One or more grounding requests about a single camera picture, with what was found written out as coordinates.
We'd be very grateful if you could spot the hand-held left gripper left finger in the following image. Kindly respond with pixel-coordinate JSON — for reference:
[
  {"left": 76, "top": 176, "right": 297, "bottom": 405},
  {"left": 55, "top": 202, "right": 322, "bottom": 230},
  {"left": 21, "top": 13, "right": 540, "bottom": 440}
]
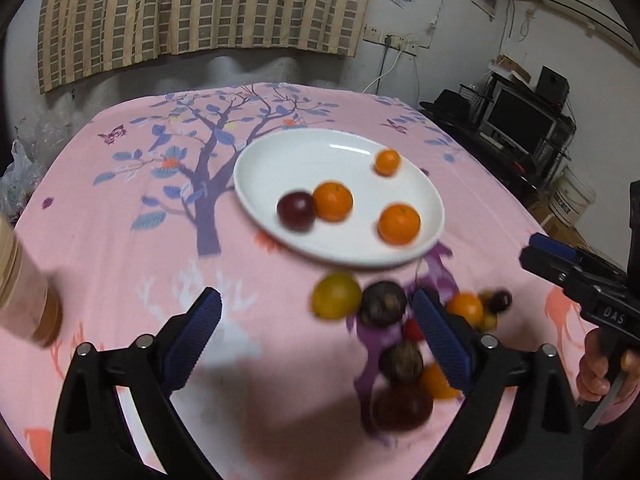
[{"left": 50, "top": 287, "right": 223, "bottom": 480}]

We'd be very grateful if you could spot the small orange mandarin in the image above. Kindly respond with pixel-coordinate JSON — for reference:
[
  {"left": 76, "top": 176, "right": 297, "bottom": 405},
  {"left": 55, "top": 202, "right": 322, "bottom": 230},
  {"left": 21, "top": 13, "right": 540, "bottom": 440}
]
[{"left": 375, "top": 148, "right": 402, "bottom": 177}]

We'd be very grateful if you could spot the white power cable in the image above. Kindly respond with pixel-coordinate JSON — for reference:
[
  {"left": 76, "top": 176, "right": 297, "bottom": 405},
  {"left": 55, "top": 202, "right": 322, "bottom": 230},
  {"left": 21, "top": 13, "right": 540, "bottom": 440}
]
[{"left": 362, "top": 49, "right": 407, "bottom": 94}]

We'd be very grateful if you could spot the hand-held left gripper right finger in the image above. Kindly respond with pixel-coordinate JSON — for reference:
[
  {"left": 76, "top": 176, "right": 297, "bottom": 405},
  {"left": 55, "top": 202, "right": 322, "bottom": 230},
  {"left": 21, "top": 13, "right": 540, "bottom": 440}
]
[{"left": 411, "top": 287, "right": 586, "bottom": 480}]

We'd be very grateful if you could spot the white oval plate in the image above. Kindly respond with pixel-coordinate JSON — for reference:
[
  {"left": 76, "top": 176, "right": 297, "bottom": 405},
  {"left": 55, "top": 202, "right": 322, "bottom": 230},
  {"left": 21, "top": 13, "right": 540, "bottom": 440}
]
[{"left": 233, "top": 128, "right": 445, "bottom": 268}]

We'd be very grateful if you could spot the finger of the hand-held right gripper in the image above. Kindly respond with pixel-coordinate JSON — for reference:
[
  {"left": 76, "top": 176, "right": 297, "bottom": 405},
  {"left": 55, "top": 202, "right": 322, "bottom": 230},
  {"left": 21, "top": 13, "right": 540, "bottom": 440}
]
[
  {"left": 519, "top": 247, "right": 587, "bottom": 306},
  {"left": 530, "top": 233, "right": 623, "bottom": 274}
]

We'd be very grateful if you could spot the black media stand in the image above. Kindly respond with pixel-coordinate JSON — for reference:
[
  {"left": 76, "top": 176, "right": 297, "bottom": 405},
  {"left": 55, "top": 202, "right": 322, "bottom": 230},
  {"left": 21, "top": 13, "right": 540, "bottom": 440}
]
[{"left": 430, "top": 72, "right": 576, "bottom": 206}]

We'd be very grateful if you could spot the white air conditioner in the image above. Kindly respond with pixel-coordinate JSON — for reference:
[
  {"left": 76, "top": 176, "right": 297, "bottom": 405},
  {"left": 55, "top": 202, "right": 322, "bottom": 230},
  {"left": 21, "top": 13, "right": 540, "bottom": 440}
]
[{"left": 535, "top": 0, "right": 636, "bottom": 51}]

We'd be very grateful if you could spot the computer monitor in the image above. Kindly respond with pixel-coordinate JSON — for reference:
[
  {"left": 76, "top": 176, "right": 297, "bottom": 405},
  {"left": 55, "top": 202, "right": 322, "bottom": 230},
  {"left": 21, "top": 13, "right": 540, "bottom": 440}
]
[{"left": 481, "top": 82, "right": 557, "bottom": 150}]

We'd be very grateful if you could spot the wrinkled dark passion fruit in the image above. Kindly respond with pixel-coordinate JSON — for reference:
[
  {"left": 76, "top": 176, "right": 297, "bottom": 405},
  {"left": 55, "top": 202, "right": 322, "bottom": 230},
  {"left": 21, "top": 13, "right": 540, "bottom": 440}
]
[
  {"left": 378, "top": 341, "right": 423, "bottom": 383},
  {"left": 360, "top": 281, "right": 407, "bottom": 328}
]

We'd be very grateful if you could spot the pink printed tablecloth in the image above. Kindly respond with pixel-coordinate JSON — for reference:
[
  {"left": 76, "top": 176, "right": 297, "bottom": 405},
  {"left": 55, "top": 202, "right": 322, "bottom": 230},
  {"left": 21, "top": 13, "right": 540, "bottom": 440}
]
[{"left": 0, "top": 82, "right": 601, "bottom": 480}]

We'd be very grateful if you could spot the dark red plum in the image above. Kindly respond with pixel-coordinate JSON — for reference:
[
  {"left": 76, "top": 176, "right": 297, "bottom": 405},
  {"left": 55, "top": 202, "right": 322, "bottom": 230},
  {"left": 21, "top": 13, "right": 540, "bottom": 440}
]
[
  {"left": 277, "top": 190, "right": 317, "bottom": 232},
  {"left": 372, "top": 384, "right": 434, "bottom": 433}
]

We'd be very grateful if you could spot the beige checked curtain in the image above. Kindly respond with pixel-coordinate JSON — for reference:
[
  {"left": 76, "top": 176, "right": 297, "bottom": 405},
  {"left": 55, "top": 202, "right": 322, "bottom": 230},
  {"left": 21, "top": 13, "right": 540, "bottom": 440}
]
[{"left": 37, "top": 0, "right": 381, "bottom": 96}]

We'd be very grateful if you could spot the black speaker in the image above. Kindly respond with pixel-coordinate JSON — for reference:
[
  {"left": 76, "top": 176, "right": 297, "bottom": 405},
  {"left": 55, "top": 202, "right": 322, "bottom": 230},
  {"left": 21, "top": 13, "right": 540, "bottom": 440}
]
[{"left": 537, "top": 66, "right": 571, "bottom": 106}]

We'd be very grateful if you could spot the white plastic bucket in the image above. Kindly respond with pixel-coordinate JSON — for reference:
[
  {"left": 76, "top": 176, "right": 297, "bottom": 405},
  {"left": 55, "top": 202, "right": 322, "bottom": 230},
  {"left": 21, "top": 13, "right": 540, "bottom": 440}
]
[{"left": 550, "top": 165, "right": 598, "bottom": 227}]

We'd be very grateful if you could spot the dark red cherry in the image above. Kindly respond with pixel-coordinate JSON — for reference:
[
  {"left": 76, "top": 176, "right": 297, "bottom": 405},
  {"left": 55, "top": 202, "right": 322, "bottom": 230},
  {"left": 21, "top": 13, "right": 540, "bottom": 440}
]
[{"left": 487, "top": 289, "right": 513, "bottom": 313}]

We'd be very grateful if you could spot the large cardboard box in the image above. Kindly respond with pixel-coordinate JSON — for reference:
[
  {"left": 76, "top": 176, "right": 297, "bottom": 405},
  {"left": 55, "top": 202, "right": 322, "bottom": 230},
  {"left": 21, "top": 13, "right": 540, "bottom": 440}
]
[{"left": 527, "top": 200, "right": 598, "bottom": 253}]

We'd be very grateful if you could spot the large orange mandarin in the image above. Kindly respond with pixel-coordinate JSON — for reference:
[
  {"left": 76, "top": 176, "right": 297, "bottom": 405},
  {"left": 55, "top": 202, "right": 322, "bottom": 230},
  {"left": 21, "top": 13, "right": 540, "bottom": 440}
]
[{"left": 312, "top": 273, "right": 363, "bottom": 321}]

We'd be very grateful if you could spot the small cardboard box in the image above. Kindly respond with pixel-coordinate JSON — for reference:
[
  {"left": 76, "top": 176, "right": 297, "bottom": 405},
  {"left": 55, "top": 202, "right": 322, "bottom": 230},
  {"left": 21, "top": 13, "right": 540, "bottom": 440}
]
[{"left": 489, "top": 54, "right": 532, "bottom": 85}]

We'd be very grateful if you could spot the person's right hand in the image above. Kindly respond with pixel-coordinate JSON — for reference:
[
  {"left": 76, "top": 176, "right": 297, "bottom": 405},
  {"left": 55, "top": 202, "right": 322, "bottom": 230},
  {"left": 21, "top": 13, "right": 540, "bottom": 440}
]
[{"left": 575, "top": 327, "right": 640, "bottom": 406}]

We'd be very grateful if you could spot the clear plastic bag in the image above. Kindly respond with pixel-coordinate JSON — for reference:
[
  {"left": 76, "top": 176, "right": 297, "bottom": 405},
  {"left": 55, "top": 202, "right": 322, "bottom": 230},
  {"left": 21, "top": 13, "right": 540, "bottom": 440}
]
[{"left": 0, "top": 107, "right": 96, "bottom": 221}]

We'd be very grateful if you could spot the black hat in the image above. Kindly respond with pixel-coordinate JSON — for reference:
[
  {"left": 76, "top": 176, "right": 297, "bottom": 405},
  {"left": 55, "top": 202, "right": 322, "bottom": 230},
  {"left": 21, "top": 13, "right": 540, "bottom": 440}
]
[{"left": 419, "top": 89, "right": 473, "bottom": 122}]

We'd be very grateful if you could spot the beige lidded bottle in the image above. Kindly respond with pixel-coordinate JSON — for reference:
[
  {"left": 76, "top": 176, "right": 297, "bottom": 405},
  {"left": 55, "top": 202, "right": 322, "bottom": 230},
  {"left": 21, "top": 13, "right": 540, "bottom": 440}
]
[{"left": 0, "top": 215, "right": 63, "bottom": 348}]

